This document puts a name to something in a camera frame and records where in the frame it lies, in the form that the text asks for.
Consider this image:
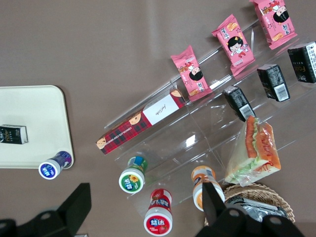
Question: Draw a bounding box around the red lid gum jar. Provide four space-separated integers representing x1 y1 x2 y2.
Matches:
143 188 173 237

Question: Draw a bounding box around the small black snack box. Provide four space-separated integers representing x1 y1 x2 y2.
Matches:
287 41 316 84
0 124 29 145
222 85 256 123
256 63 291 103

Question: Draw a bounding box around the pink cartoon snack packet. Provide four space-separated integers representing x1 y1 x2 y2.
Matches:
249 0 298 51
211 13 256 77
170 44 213 102

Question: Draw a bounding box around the purple lid gum jar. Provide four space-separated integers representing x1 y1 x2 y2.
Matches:
38 150 73 180

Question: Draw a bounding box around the red plaid cookie box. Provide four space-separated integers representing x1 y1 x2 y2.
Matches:
95 89 186 156

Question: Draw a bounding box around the flat wicker basket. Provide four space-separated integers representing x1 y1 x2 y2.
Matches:
204 182 294 227

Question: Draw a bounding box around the cream rectangular plastic tray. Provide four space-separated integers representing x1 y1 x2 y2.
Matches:
0 85 75 170

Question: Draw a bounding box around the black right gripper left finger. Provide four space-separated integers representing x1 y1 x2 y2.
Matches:
0 182 92 237

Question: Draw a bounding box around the green lid gum jar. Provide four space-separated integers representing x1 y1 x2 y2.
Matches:
118 155 149 195

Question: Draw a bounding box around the silver foil food container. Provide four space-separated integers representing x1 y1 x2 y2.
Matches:
226 196 287 223

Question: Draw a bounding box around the triangular sandwich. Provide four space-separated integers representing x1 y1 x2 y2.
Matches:
222 115 282 187

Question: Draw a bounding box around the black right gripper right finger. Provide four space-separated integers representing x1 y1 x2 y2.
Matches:
195 182 305 237

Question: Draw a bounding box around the orange lid gum jar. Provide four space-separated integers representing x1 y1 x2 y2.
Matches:
191 165 226 212

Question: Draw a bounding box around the clear acrylic stepped stand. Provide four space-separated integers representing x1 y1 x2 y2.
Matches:
103 19 316 213

